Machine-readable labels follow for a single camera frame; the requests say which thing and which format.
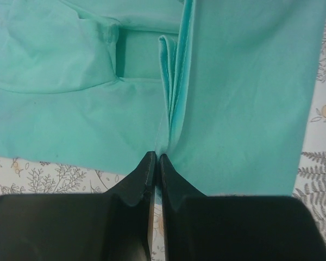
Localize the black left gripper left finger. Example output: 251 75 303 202
0 152 156 260

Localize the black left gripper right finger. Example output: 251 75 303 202
159 155 326 260

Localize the teal t shirt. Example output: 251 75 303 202
0 0 326 198

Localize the floral table cloth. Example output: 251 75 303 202
0 0 326 261

